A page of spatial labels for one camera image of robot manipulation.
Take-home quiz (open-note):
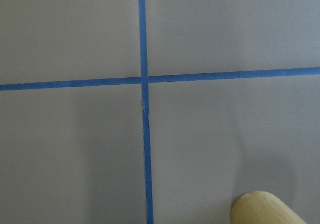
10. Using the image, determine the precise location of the bamboo wooden cup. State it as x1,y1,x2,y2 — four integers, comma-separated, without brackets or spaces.
230,191,305,224

